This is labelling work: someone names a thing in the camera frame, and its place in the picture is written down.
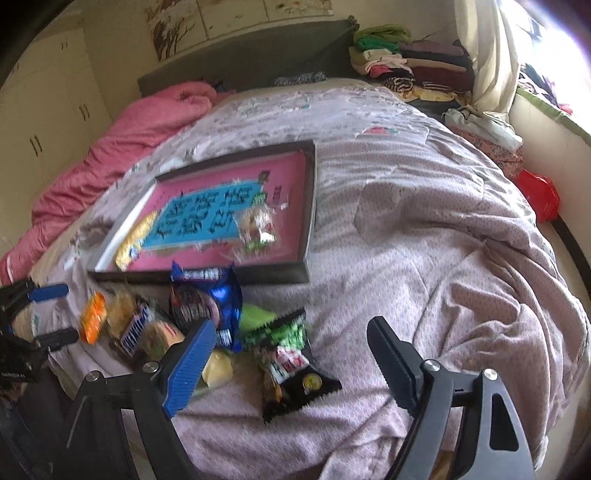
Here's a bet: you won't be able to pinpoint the light green snack packet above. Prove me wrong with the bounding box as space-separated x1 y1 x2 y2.
239 302 278 335

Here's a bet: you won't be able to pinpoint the pink quilt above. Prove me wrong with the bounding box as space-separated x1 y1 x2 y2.
0 80 238 287

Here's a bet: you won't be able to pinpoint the clothes on windowsill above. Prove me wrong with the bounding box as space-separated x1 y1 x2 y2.
517 62 575 116

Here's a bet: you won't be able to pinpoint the wall poster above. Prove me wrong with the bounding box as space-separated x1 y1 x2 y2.
143 0 334 61

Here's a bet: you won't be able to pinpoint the blue cookie packet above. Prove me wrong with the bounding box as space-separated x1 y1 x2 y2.
168 261 244 354

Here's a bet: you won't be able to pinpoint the grey shallow tray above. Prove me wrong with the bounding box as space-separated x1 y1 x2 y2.
88 140 318 284

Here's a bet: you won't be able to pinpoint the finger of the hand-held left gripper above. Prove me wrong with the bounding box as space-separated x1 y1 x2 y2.
9 328 80 367
0 278 70 317

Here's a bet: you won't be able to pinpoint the green windowsill cloth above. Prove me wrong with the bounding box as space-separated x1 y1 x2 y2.
515 85 591 144

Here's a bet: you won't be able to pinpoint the white wardrobe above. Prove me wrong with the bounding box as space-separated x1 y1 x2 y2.
0 25 114 195

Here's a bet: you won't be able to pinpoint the pile of folded clothes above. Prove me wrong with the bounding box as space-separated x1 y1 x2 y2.
348 24 476 102

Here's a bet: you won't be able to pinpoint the floral cloth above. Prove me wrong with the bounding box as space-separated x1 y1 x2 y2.
457 129 525 181

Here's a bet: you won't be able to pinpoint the cream curtain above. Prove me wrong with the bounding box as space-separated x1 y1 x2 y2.
459 0 525 116

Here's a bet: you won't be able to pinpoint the pink book with blue label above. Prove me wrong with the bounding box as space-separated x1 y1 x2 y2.
107 150 309 273

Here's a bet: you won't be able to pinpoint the green and black snack packet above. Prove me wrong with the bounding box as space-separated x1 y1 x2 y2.
240 308 343 424

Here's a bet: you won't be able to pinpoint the pale yellow pastry packet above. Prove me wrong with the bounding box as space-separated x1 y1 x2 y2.
145 318 235 398

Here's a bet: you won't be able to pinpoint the mauve printed quilt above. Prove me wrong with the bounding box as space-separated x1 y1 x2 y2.
9 76 591 480

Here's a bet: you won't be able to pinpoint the white crumpled cloth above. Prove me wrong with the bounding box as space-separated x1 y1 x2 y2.
443 104 525 151

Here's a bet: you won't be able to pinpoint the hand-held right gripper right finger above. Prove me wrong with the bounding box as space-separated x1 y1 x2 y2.
367 316 536 480

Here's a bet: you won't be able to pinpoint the yellow snack packet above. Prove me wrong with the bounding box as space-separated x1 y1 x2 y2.
115 210 160 273

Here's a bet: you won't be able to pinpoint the red plastic bag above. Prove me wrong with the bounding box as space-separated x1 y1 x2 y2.
513 168 561 223

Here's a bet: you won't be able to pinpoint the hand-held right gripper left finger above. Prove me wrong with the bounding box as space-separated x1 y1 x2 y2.
48 318 218 480

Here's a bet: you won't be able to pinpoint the orange and white snack packet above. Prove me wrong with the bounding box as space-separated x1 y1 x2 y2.
79 292 109 344

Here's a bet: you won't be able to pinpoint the dark green headboard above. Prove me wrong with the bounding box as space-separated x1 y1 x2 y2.
137 16 358 97

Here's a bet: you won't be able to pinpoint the clear pastry packet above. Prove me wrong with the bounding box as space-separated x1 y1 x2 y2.
233 203 280 252

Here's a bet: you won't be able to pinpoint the clear crumbly snack packet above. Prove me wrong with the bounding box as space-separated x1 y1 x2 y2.
105 288 139 342

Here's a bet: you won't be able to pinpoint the dark patterned pillow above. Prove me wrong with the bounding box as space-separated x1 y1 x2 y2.
272 70 326 86

